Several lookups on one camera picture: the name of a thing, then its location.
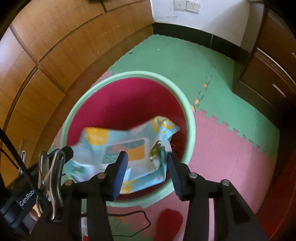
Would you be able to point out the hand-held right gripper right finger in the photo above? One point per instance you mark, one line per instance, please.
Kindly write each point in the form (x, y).
(177, 178)

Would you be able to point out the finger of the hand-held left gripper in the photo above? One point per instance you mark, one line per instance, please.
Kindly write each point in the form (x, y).
(68, 151)

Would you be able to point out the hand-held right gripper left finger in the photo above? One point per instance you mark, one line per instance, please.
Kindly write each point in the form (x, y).
(119, 178)

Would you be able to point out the colourful wet wipes pack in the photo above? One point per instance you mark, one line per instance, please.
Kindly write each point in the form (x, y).
(97, 148)

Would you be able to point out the red bucket green rim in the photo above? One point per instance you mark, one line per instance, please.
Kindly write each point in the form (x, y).
(129, 99)

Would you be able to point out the person's left hand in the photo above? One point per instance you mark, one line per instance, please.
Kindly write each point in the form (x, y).
(35, 213)

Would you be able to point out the metal spring clip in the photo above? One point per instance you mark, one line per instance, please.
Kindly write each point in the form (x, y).
(23, 155)
(52, 185)

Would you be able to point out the dark wooden drawer cabinet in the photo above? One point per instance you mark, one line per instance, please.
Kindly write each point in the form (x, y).
(266, 69)

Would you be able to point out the black skirting board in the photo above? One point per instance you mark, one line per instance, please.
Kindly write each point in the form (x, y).
(185, 30)

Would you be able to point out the white power socket plate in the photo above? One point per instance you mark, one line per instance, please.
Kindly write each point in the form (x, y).
(193, 7)

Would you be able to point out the white single-port socket plate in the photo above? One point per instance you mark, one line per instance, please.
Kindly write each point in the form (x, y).
(179, 5)

